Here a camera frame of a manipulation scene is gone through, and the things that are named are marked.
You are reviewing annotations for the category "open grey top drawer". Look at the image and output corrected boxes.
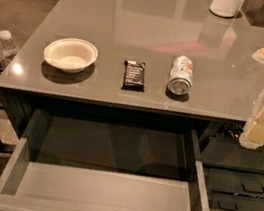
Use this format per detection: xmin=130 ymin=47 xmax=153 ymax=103
xmin=0 ymin=109 xmax=210 ymax=211

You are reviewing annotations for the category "white paper bowl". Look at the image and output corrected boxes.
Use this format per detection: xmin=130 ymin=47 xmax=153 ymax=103
xmin=43 ymin=38 xmax=99 ymax=73

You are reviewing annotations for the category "black rxbar chocolate bar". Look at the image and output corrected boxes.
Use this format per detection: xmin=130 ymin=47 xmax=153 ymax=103
xmin=122 ymin=60 xmax=146 ymax=91

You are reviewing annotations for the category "white soda can lying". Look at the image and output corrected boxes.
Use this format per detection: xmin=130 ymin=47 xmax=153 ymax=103
xmin=167 ymin=55 xmax=194 ymax=96

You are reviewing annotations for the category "dark side drawer cabinet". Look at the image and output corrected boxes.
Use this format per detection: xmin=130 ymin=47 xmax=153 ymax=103
xmin=200 ymin=121 xmax=264 ymax=211

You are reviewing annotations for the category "clear plastic water bottle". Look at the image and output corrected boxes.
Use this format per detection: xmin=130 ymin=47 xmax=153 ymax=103
xmin=0 ymin=30 xmax=19 ymax=58

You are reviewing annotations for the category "white cylindrical container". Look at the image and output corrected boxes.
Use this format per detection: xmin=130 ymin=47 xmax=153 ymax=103
xmin=209 ymin=0 xmax=244 ymax=18

